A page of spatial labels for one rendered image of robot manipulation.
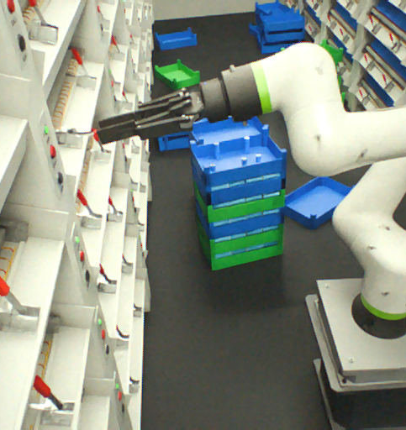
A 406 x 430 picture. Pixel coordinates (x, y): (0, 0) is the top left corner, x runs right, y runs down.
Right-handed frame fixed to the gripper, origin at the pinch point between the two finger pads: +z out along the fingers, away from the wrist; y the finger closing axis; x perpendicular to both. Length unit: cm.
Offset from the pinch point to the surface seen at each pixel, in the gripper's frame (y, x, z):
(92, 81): 25.7, 0.5, 7.5
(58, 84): 19.0, 4.3, 12.7
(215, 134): 112, -67, -13
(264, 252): 65, -99, -20
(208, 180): 61, -56, -8
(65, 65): 30.0, 4.3, 12.8
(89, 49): 42.3, 2.6, 9.0
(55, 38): -1.0, 18.2, 3.6
